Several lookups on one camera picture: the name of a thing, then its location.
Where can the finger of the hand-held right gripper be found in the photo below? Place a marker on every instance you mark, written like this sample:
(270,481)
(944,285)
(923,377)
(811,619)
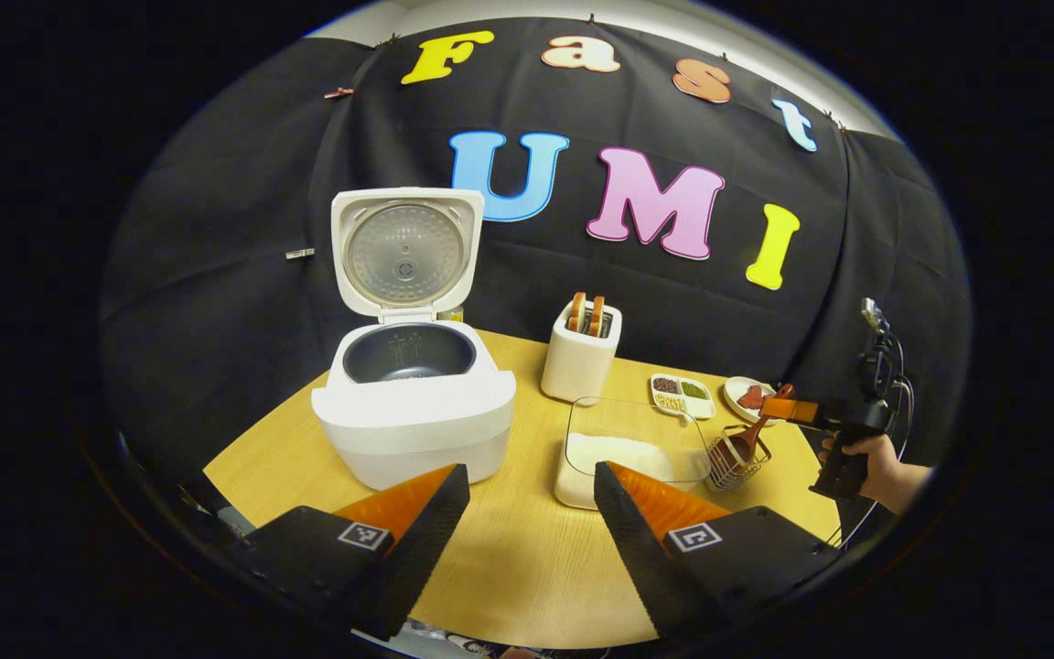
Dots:
(792,410)

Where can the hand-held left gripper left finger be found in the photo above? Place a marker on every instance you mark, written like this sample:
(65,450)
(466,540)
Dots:
(417,549)

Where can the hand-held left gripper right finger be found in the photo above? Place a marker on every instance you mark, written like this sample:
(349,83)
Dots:
(637,558)

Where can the brown wooden spoon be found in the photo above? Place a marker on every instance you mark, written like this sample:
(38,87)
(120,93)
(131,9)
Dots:
(745,446)

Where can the white rice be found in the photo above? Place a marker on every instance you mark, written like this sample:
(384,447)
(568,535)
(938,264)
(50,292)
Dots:
(609,453)

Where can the white rice cooker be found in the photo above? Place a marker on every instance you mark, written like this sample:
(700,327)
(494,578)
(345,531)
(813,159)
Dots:
(408,426)

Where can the red meat slice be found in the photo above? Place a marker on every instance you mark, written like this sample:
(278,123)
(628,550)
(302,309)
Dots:
(750,396)

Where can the round white plate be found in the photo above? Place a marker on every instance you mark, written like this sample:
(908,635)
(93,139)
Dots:
(736,412)

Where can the white divided bean dish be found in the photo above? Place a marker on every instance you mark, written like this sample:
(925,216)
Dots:
(682,403)

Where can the clear glass dish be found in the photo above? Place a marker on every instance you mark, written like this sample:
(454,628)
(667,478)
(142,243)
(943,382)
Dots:
(637,416)

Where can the white toaster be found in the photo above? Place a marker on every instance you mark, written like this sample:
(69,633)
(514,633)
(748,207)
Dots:
(577,366)

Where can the toasted bread slice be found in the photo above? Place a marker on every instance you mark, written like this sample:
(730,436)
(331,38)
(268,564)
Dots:
(575,313)
(596,316)

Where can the black backdrop cloth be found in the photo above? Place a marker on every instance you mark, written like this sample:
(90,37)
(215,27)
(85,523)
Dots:
(216,275)

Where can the pink cloth clip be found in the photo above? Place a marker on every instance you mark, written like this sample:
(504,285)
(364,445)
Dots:
(338,93)

